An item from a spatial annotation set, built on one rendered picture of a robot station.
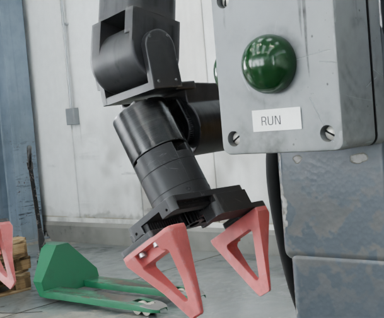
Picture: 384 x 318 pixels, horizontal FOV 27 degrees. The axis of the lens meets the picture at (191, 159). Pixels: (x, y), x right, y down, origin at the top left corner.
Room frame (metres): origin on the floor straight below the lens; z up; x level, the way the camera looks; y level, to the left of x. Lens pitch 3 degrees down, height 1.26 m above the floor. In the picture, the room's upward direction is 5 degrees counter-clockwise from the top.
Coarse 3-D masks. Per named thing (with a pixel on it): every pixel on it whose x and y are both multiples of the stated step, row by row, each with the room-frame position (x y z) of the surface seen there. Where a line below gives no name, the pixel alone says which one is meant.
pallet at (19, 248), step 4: (16, 240) 6.16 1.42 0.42; (20, 240) 6.18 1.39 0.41; (24, 240) 6.20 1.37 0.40; (16, 244) 6.15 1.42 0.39; (20, 244) 6.17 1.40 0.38; (24, 244) 6.20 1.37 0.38; (16, 248) 6.15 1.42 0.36; (20, 248) 6.17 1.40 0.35; (24, 248) 6.19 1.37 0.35; (16, 252) 6.14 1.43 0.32; (20, 252) 6.17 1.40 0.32; (24, 252) 6.19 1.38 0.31; (0, 256) 6.11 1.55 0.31; (16, 256) 6.15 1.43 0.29; (0, 260) 6.04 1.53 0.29
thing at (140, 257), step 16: (160, 224) 0.71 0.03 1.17; (176, 224) 0.66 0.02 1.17; (144, 240) 0.67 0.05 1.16; (160, 240) 0.66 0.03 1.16; (176, 240) 0.65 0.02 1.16; (128, 256) 0.68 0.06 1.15; (144, 256) 0.68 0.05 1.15; (160, 256) 0.68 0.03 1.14; (176, 256) 0.65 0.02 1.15; (144, 272) 0.68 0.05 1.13; (160, 272) 0.68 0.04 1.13; (192, 272) 0.66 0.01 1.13; (160, 288) 0.67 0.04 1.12; (176, 288) 0.67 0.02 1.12; (192, 288) 0.65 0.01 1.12; (176, 304) 0.67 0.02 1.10; (192, 304) 0.66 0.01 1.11
